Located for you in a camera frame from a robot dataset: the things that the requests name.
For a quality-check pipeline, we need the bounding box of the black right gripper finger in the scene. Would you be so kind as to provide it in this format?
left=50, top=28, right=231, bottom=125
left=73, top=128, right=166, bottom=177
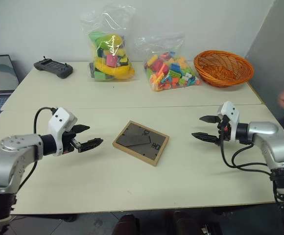
left=191, top=132, right=220, bottom=146
left=199, top=115, right=220, bottom=124

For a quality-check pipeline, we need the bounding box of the orange wicker basket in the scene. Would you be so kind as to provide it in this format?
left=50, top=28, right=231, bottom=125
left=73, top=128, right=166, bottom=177
left=193, top=50, right=255, bottom=88

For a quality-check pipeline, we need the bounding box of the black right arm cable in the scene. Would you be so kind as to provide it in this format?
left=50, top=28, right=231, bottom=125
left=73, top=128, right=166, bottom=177
left=219, top=127, right=274, bottom=176

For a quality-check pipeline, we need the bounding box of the plastic bag of foam toys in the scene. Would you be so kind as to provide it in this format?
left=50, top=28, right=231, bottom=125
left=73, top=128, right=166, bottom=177
left=80, top=4, right=137, bottom=83

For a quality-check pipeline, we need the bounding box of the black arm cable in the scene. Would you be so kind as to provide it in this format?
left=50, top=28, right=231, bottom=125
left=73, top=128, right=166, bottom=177
left=219, top=127, right=274, bottom=176
left=17, top=107, right=59, bottom=193

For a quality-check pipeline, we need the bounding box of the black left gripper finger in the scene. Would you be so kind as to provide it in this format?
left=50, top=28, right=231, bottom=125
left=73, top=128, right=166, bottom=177
left=73, top=124, right=91, bottom=134
left=79, top=138, right=104, bottom=153

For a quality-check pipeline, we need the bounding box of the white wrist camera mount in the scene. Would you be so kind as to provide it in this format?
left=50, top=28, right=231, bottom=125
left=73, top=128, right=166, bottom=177
left=47, top=107, right=78, bottom=157
left=217, top=101, right=241, bottom=143

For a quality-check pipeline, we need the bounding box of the wooden picture frame face-down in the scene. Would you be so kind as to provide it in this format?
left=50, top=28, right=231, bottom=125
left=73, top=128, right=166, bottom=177
left=112, top=120, right=170, bottom=167

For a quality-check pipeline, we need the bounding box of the dark rounded shape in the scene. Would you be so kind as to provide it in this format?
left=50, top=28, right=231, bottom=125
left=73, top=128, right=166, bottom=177
left=117, top=213, right=141, bottom=235

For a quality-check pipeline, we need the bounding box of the plastic bag of building blocks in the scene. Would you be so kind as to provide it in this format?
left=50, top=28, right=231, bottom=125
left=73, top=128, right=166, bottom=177
left=134, top=33, right=203, bottom=93

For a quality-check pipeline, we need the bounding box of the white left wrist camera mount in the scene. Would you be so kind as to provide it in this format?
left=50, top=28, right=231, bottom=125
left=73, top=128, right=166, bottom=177
left=47, top=107, right=78, bottom=157

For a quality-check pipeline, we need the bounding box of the black handheld controller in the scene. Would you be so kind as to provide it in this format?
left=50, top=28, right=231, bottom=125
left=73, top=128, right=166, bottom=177
left=33, top=56, right=74, bottom=80

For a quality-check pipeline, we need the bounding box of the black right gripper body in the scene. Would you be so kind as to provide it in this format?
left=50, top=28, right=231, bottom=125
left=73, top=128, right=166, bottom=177
left=216, top=114, right=232, bottom=143

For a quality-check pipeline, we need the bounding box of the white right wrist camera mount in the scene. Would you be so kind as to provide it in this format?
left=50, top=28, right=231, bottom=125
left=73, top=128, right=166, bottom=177
left=217, top=101, right=241, bottom=143

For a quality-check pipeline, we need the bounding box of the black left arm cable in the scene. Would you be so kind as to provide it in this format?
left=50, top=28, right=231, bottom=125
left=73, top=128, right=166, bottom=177
left=17, top=107, right=59, bottom=193

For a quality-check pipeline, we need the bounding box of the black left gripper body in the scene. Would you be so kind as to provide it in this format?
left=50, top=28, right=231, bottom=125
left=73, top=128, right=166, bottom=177
left=62, top=125, right=82, bottom=155

